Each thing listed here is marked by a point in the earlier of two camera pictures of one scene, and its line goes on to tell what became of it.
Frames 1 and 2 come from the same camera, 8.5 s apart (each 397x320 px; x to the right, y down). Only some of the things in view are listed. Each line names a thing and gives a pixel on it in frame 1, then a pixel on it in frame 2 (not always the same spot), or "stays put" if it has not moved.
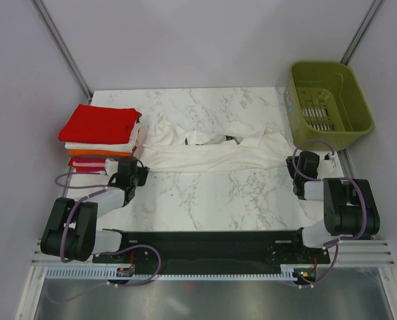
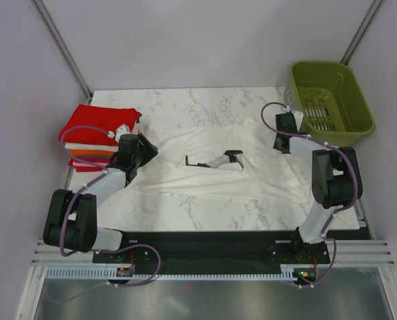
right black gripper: [289, 167] -> [275, 147]
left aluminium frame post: [58, 39] stays put
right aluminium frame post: [360, 33] stays put
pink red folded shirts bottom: [87, 164] stays put
